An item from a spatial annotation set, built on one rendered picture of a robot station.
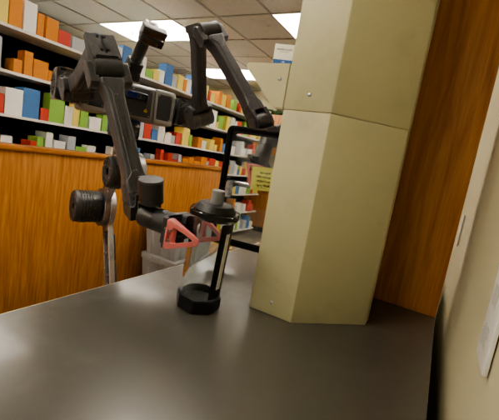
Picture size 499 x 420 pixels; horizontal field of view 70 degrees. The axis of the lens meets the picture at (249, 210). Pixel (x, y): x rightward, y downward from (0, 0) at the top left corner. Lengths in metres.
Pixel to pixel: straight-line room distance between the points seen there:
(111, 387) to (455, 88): 1.04
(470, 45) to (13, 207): 2.46
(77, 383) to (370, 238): 0.64
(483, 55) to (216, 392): 1.01
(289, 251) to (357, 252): 0.16
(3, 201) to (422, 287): 2.31
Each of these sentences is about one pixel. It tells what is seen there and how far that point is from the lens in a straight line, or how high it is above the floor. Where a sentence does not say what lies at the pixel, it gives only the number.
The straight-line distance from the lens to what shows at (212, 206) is 0.74.
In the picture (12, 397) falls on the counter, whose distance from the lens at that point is 0.60.
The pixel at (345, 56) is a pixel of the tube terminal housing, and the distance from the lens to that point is 0.81.
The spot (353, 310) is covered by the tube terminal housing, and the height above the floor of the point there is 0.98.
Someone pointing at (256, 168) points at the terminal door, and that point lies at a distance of 1.16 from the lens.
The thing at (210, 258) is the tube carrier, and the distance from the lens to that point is 0.75.
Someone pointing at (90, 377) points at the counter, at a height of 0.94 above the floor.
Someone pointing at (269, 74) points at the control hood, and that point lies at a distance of 0.86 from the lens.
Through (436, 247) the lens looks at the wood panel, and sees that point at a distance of 1.12.
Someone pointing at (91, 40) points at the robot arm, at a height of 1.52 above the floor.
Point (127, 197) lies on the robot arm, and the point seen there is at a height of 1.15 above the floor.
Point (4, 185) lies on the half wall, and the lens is 2.60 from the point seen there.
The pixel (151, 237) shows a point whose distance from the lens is 3.23.
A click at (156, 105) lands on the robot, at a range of 1.69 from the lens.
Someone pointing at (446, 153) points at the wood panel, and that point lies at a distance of 1.11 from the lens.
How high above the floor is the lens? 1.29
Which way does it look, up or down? 8 degrees down
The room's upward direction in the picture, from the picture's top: 10 degrees clockwise
